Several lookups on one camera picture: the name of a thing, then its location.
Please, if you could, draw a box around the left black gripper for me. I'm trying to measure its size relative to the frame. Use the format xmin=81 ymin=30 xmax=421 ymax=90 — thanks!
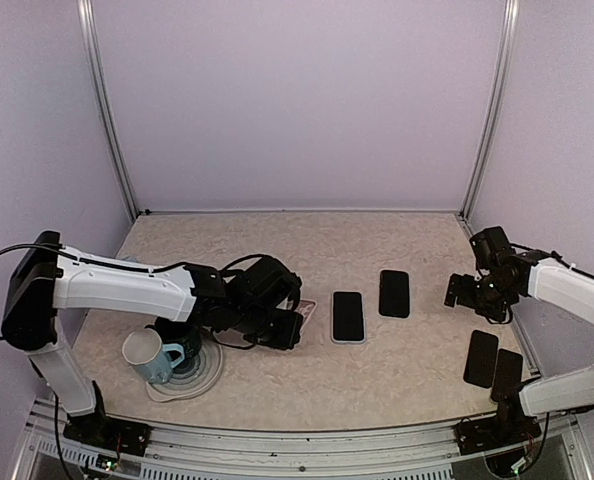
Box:
xmin=234 ymin=304 xmax=303 ymax=350

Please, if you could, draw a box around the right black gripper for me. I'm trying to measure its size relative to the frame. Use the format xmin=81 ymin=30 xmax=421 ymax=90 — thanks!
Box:
xmin=446 ymin=272 xmax=516 ymax=321

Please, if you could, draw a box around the white-edged black smartphone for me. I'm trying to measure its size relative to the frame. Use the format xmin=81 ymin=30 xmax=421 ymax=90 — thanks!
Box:
xmin=378 ymin=270 xmax=411 ymax=319

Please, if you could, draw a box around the lavender phone case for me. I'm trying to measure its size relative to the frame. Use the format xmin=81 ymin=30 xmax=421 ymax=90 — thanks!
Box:
xmin=330 ymin=290 xmax=368 ymax=346

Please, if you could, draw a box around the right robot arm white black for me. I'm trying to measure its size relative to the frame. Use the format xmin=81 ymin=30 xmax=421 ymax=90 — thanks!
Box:
xmin=444 ymin=226 xmax=594 ymax=444

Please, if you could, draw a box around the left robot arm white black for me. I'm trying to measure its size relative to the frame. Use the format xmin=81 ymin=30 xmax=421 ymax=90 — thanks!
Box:
xmin=1 ymin=231 xmax=304 ymax=445

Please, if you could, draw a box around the dark green mug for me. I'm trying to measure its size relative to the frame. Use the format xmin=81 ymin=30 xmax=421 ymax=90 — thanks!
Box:
xmin=147 ymin=318 xmax=201 ymax=368

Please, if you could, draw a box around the grey collapsible silicone bowl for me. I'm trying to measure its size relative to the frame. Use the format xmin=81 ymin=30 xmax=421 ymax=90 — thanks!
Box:
xmin=146 ymin=325 xmax=224 ymax=403

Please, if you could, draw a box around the light blue mug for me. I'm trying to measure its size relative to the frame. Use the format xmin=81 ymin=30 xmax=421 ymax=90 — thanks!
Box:
xmin=122 ymin=328 xmax=185 ymax=385

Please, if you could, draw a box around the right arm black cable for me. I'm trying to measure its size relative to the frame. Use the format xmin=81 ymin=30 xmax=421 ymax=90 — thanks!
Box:
xmin=509 ymin=242 xmax=578 ymax=269

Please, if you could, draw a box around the right aluminium frame post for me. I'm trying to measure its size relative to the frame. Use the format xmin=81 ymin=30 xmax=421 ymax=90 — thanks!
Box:
xmin=459 ymin=0 xmax=520 ymax=223

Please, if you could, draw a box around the aluminium frame post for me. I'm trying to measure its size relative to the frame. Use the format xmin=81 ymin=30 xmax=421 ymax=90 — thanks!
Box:
xmin=77 ymin=0 xmax=140 ymax=223
xmin=459 ymin=0 xmax=520 ymax=223

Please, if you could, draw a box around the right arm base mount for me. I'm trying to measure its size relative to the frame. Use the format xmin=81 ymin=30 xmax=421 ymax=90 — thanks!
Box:
xmin=454 ymin=399 xmax=542 ymax=455

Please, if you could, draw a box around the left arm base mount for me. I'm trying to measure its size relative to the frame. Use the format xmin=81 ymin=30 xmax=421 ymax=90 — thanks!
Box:
xmin=63 ymin=413 xmax=151 ymax=457

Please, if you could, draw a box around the left aluminium frame post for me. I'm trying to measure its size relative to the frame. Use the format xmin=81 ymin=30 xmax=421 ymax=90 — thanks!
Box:
xmin=77 ymin=0 xmax=140 ymax=223

